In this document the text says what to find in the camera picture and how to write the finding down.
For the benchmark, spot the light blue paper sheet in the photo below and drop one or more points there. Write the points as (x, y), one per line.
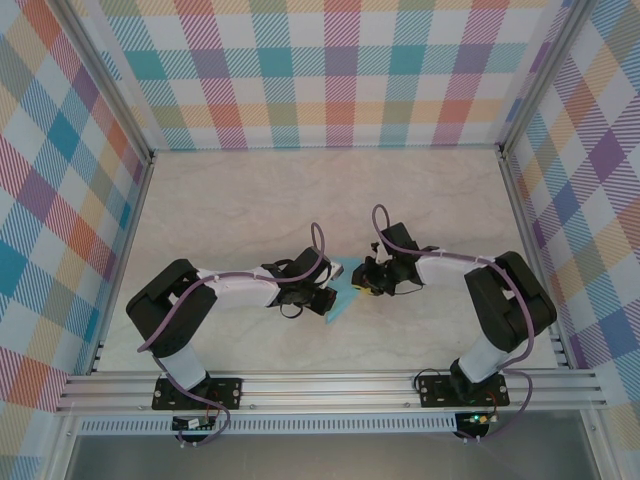
(344, 306)

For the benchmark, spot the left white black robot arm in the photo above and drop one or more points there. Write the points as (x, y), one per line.
(170, 315)

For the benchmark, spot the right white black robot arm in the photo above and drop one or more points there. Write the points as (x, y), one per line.
(510, 310)

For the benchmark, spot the grey metal sheet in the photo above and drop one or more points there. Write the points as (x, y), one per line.
(325, 460)

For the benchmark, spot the controller board with green light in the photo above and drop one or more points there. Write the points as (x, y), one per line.
(475, 419)

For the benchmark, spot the black controller board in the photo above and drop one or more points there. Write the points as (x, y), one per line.
(190, 424)

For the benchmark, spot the right black wrist camera box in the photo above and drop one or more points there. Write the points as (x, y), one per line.
(365, 276)

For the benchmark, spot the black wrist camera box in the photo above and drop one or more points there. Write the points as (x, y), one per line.
(365, 276)
(327, 301)

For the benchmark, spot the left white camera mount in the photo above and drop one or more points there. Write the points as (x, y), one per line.
(337, 270)

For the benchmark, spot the left black wrist camera box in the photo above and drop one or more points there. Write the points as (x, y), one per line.
(327, 301)

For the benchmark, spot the long aluminium mounting rail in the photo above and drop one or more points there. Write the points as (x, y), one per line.
(325, 392)

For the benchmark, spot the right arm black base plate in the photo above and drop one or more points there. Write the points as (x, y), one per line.
(435, 392)

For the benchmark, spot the aluminium table edge rail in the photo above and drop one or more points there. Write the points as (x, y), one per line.
(125, 250)
(530, 250)

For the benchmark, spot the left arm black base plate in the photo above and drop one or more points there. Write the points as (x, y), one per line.
(227, 392)

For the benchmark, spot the aluminium frame post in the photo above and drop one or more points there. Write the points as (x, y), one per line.
(545, 75)
(103, 75)

